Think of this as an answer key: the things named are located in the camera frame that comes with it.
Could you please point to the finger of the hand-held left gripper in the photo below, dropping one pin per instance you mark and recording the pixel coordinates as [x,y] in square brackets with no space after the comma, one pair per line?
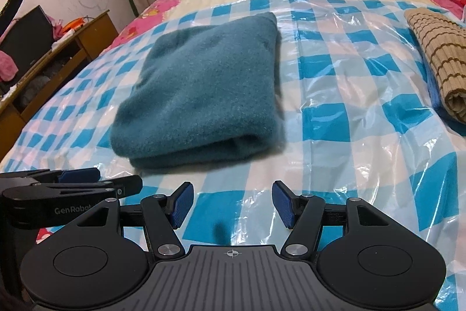
[109,187]
[78,175]

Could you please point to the beige striped folded cloth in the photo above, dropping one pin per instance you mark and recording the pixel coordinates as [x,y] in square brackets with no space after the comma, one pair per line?
[442,56]

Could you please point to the wooden desk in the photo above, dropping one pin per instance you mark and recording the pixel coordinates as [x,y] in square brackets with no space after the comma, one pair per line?
[98,37]

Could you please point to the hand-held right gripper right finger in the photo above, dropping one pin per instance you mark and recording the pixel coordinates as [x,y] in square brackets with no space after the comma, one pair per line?
[283,203]

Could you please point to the black monitor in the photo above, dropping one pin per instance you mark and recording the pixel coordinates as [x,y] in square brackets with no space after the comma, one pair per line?
[29,30]

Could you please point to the grey cloth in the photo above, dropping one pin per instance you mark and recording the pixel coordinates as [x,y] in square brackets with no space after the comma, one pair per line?
[34,92]

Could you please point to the pink cloth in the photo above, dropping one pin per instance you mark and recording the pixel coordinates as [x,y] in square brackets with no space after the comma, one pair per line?
[56,26]
[7,67]

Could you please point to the blue checked plastic sheet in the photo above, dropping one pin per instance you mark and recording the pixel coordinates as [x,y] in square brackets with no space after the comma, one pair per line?
[346,85]

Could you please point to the teal fuzzy sweater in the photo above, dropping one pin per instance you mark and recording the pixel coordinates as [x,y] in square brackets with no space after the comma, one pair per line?
[204,92]

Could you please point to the orange item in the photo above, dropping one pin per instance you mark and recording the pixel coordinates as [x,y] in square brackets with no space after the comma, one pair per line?
[74,25]

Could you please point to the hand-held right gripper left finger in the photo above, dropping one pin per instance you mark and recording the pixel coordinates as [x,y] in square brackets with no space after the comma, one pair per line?
[182,203]

